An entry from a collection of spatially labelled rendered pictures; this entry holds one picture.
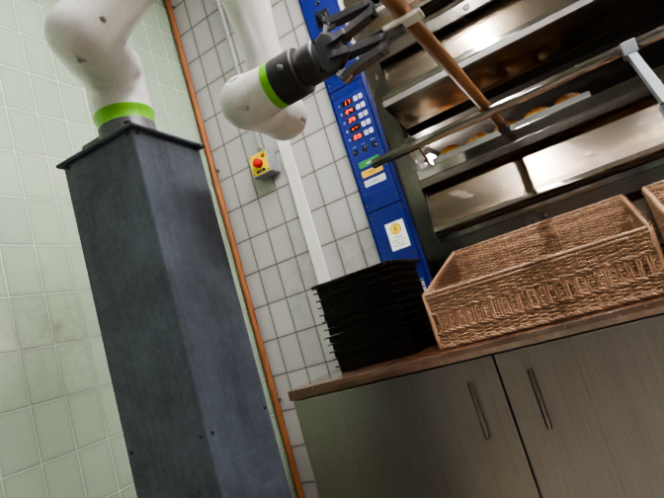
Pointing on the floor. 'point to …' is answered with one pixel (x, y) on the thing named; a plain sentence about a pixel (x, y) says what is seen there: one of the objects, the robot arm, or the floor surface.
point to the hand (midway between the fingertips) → (400, 12)
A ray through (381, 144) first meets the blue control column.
